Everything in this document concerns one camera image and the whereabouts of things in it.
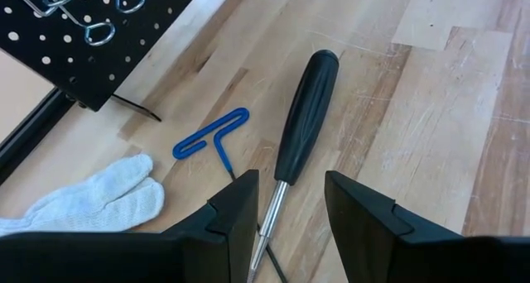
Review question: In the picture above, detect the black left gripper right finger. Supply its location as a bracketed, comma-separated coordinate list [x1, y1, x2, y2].
[325, 170, 530, 283]

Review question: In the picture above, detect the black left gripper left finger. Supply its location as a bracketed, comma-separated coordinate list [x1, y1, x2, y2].
[0, 170, 260, 283]

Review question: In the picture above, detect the blue T-handle hex key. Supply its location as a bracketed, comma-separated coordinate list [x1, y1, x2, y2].
[171, 107, 289, 283]

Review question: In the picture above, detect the dark-handled screwdriver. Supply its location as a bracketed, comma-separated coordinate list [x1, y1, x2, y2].
[246, 49, 340, 283]

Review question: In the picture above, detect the white knit glove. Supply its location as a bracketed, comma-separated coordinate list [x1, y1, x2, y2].
[0, 153, 166, 237]

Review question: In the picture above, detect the black metal pegboard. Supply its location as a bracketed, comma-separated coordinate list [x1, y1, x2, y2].
[0, 0, 206, 122]

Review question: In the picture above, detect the tan wooden desk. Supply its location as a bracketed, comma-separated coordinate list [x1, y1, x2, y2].
[0, 49, 57, 146]

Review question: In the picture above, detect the black aluminium rig frame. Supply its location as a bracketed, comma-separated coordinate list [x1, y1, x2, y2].
[0, 88, 78, 185]

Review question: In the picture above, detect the chrome wire ring rack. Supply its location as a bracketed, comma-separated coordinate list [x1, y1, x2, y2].
[0, 0, 147, 48]

